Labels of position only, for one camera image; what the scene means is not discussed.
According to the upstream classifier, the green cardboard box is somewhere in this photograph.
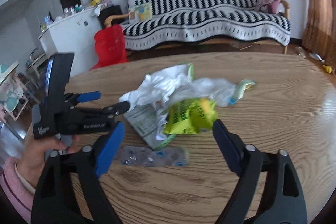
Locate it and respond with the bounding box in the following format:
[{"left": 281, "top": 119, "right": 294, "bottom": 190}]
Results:
[{"left": 124, "top": 105, "right": 175, "bottom": 151}]

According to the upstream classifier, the yellow-green popcorn snack bag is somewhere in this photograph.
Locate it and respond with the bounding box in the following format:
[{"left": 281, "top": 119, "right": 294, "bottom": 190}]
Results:
[{"left": 163, "top": 98, "right": 218, "bottom": 135}]

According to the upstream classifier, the pale green candy wrapper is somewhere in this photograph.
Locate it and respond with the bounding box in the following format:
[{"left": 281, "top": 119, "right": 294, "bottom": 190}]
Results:
[{"left": 228, "top": 79, "right": 256, "bottom": 105}]

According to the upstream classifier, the person's pink sleeve forearm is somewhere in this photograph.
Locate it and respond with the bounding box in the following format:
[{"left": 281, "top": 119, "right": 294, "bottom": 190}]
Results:
[{"left": 1, "top": 157, "right": 35, "bottom": 223}]

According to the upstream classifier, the person's left hand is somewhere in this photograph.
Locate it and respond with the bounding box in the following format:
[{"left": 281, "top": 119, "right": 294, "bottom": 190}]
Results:
[{"left": 15, "top": 135, "right": 80, "bottom": 195}]

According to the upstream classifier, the white cabinet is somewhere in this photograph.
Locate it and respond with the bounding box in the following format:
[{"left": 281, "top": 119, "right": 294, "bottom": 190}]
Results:
[{"left": 39, "top": 8, "right": 101, "bottom": 77}]

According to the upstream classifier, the red plastic child chair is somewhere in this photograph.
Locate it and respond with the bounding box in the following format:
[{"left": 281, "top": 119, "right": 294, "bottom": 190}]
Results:
[{"left": 91, "top": 24, "right": 128, "bottom": 70}]

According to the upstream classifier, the round wooden table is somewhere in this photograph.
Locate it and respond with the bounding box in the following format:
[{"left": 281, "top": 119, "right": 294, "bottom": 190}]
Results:
[{"left": 65, "top": 53, "right": 335, "bottom": 223}]

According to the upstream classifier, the children's picture book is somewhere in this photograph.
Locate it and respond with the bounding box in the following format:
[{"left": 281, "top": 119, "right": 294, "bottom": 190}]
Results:
[{"left": 129, "top": 2, "right": 153, "bottom": 24}]

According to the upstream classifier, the clear plastic bag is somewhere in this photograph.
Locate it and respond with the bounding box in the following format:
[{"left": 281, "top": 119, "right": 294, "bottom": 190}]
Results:
[{"left": 167, "top": 78, "right": 236, "bottom": 107}]

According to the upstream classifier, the black white striped sofa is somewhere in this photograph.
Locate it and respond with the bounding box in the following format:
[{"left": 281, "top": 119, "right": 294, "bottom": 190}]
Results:
[{"left": 123, "top": 0, "right": 291, "bottom": 51}]

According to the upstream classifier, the brown curtain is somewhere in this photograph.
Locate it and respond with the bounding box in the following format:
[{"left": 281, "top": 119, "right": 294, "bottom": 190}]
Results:
[{"left": 302, "top": 0, "right": 335, "bottom": 69}]

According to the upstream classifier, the pink cartoon cushion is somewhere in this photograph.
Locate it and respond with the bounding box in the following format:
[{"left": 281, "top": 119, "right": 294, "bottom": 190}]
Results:
[{"left": 255, "top": 0, "right": 281, "bottom": 15}]

